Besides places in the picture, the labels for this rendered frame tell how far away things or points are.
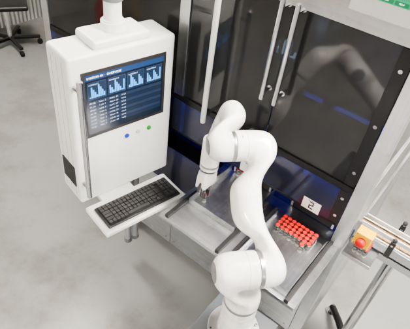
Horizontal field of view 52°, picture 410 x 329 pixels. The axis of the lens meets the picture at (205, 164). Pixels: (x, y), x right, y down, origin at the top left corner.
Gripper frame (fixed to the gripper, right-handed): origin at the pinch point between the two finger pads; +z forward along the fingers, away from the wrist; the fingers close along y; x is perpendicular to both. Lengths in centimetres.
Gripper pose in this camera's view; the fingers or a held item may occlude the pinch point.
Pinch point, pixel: (204, 192)
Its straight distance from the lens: 196.9
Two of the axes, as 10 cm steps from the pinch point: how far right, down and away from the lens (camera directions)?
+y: -6.2, 4.5, -6.4
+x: 7.8, 4.7, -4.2
